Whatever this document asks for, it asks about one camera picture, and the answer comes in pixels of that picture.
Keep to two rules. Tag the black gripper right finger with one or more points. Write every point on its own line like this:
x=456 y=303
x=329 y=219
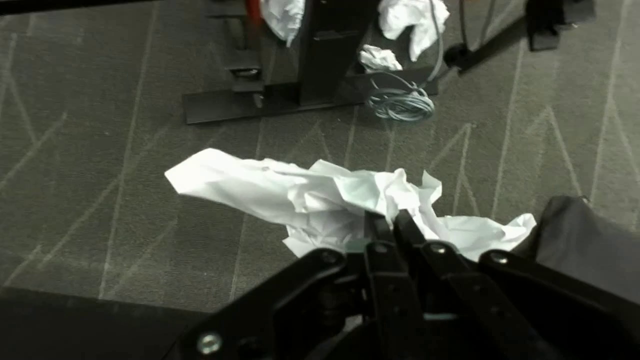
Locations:
x=532 y=312

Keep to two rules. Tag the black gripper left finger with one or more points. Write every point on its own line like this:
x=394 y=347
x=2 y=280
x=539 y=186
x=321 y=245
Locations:
x=300 y=312

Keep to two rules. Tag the black stand leg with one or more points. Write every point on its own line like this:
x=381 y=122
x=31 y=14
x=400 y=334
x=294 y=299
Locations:
x=547 y=26

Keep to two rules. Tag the small red object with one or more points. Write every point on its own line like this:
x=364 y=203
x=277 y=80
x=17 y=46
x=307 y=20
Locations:
x=253 y=11

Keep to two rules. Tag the crumpled white paper scrap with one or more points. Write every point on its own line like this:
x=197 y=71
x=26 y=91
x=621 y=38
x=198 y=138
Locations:
x=407 y=20
x=378 y=58
x=282 y=17

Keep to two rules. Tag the white paper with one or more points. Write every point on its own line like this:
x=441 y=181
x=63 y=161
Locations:
x=300 y=192

